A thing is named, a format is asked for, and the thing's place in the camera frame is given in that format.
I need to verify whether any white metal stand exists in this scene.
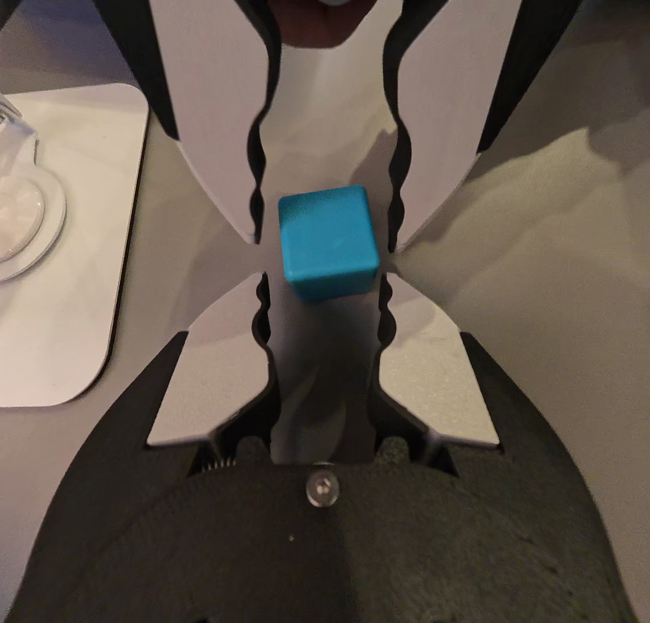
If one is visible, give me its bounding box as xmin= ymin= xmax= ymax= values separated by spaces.
xmin=0 ymin=83 xmax=149 ymax=409

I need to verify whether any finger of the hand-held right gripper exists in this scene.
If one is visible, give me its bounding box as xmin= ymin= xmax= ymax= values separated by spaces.
xmin=382 ymin=0 xmax=530 ymax=255
xmin=144 ymin=0 xmax=283 ymax=245

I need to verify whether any clear round gel pad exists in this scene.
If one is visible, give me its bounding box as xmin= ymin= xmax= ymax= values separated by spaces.
xmin=0 ymin=173 xmax=67 ymax=283

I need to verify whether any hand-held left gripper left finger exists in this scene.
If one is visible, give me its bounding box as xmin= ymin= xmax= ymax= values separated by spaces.
xmin=146 ymin=271 xmax=281 ymax=451

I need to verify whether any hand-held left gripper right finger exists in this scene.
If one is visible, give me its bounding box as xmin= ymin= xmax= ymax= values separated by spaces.
xmin=368 ymin=271 xmax=501 ymax=451

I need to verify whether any grey desk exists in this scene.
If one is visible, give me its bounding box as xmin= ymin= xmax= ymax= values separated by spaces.
xmin=0 ymin=0 xmax=650 ymax=623

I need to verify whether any teal block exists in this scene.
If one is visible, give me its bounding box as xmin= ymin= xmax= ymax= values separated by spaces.
xmin=278 ymin=185 xmax=382 ymax=301

